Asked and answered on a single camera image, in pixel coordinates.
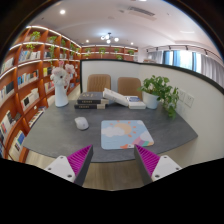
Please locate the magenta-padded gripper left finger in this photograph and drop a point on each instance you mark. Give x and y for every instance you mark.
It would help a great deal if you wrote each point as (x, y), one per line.
(65, 166)

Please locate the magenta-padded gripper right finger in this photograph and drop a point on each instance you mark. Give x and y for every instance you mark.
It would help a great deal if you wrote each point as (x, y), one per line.
(160, 166)

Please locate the white computer mouse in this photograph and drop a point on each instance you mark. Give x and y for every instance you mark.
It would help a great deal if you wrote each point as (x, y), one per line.
(81, 123)

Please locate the sun and cloud mouse pad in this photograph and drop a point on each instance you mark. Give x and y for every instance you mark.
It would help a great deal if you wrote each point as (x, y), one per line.
(125, 135)

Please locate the thick dark hardcover book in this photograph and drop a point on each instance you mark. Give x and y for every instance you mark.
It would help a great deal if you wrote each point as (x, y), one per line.
(88, 106)
(91, 97)

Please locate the white and blue book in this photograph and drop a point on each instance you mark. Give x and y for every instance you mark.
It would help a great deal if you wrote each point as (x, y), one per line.
(136, 102)

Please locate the white ceramic vase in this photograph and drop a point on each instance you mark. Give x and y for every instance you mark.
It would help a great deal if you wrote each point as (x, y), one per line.
(61, 96)

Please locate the green plant in white pot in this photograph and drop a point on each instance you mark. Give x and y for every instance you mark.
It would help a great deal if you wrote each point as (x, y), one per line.
(153, 96)

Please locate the large white book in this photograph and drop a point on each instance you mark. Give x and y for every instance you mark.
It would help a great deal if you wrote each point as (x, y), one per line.
(115, 97)

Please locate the tan upholstered chair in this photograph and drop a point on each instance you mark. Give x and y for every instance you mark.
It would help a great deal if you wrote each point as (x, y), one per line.
(129, 86)
(99, 82)

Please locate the orange wooden bookshelf unit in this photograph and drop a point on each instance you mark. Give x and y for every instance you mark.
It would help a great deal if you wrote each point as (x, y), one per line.
(23, 86)

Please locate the pink and white flowers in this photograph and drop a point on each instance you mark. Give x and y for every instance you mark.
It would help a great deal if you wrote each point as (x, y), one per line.
(61, 72)

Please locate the window with sheer curtains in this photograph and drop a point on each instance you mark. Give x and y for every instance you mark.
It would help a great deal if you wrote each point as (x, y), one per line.
(186, 60)

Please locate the cluster ceiling lamp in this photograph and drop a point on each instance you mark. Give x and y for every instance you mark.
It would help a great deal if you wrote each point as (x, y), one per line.
(108, 37)

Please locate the ceiling air vent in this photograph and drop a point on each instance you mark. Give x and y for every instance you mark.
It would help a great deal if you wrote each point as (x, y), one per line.
(141, 11)

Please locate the white wall socket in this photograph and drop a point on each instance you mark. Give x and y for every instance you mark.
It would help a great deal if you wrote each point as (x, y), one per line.
(189, 100)
(181, 95)

